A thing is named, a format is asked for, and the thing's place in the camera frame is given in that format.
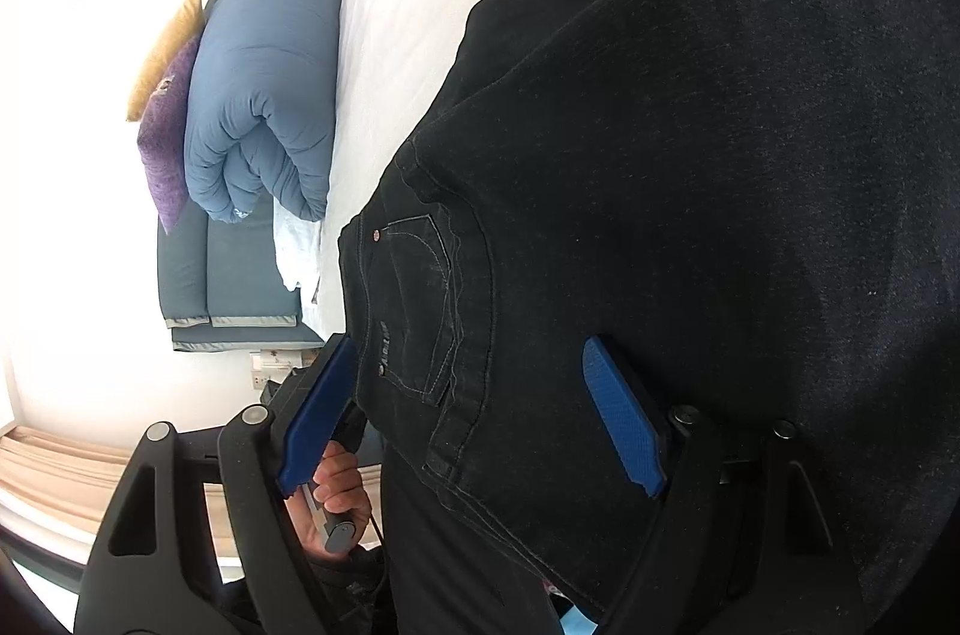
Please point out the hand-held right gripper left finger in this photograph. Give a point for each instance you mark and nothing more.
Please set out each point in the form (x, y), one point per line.
(319, 417)

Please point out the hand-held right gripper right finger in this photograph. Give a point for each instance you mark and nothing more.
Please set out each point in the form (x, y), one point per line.
(622, 417)

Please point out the blue mat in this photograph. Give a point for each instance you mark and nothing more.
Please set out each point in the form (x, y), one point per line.
(577, 611)

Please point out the white bedside wall socket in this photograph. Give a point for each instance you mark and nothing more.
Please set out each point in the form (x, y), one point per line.
(274, 371)

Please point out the rolled blue duvet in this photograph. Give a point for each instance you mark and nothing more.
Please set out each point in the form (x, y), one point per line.
(255, 95)

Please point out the grey upholstered headboard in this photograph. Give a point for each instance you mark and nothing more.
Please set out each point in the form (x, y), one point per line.
(225, 275)

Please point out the white pillow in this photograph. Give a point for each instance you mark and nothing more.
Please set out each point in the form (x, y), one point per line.
(296, 245)

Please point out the yellow pillow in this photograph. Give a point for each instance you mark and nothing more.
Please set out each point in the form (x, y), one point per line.
(161, 58)

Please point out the beige curtain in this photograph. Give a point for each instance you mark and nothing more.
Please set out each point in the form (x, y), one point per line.
(75, 477)

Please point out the purple pillow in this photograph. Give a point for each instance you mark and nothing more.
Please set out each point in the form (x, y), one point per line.
(169, 148)

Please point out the person's left hand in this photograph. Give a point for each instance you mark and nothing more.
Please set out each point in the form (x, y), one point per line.
(341, 485)

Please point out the person's legs in jeans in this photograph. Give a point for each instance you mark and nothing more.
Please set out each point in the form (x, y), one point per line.
(450, 567)

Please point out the black pants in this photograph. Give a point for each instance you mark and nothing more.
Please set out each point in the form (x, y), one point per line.
(637, 155)

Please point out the bed with white sheet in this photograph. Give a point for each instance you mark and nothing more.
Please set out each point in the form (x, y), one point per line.
(420, 5)

